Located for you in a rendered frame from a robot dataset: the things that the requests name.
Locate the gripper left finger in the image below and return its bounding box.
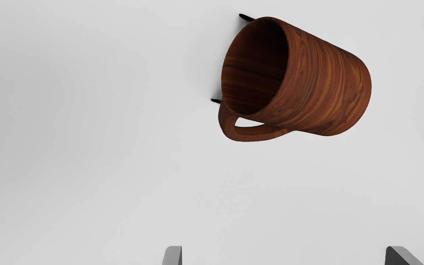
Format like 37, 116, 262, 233
162, 245, 183, 265

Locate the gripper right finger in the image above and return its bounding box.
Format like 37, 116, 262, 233
385, 226, 424, 265

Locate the brown wooden mug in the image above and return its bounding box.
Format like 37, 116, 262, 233
218, 16, 372, 142

